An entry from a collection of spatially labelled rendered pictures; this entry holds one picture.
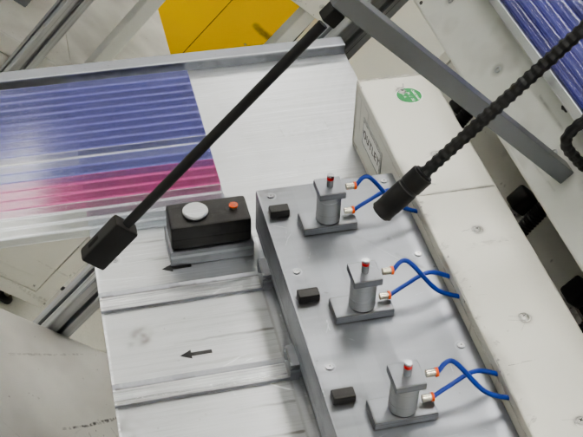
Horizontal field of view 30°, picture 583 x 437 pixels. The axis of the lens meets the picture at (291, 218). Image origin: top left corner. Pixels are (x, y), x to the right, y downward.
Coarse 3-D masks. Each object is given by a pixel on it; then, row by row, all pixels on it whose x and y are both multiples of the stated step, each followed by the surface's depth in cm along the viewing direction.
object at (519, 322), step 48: (384, 96) 110; (432, 96) 111; (384, 144) 106; (432, 144) 105; (432, 192) 99; (480, 192) 99; (432, 240) 95; (480, 240) 94; (480, 288) 90; (528, 288) 90; (480, 336) 87; (528, 336) 86; (576, 336) 86; (528, 384) 82; (576, 384) 82; (528, 432) 79; (576, 432) 79
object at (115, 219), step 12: (108, 228) 84; (120, 228) 84; (132, 228) 85; (96, 240) 85; (108, 240) 85; (120, 240) 85; (132, 240) 85; (84, 252) 86; (96, 252) 85; (108, 252) 85; (120, 252) 86; (96, 264) 86; (108, 264) 86
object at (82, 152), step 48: (0, 96) 120; (48, 96) 121; (96, 96) 121; (144, 96) 121; (192, 96) 121; (0, 144) 114; (48, 144) 114; (96, 144) 114; (144, 144) 115; (192, 144) 115; (0, 192) 108; (48, 192) 108; (96, 192) 108; (144, 192) 109; (192, 192) 109; (0, 240) 103; (48, 240) 104
